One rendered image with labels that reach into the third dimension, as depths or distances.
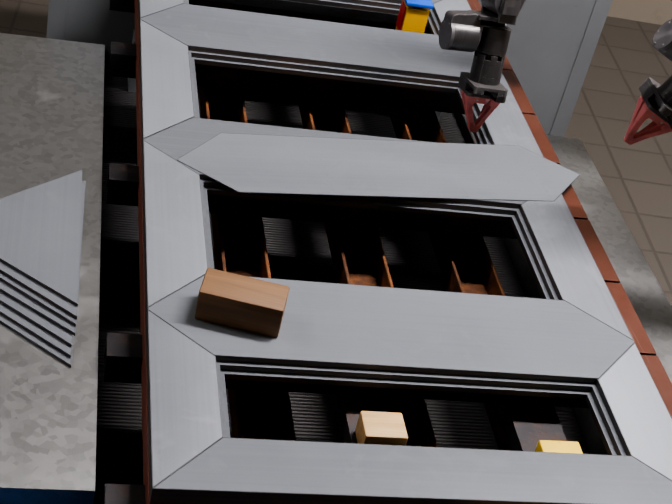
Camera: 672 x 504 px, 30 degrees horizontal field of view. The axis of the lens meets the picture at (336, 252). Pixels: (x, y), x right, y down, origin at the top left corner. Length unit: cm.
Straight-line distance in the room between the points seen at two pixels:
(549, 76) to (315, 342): 154
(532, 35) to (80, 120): 122
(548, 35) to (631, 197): 112
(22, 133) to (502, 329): 93
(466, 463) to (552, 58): 165
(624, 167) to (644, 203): 21
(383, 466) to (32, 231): 69
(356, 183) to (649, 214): 204
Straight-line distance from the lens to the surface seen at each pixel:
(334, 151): 220
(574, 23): 311
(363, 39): 261
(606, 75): 484
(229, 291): 174
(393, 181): 216
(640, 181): 421
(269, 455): 159
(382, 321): 184
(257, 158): 213
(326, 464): 160
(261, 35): 254
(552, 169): 233
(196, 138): 216
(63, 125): 233
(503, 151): 234
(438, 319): 187
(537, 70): 315
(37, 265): 192
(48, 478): 166
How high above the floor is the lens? 196
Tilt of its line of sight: 35 degrees down
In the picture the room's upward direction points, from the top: 14 degrees clockwise
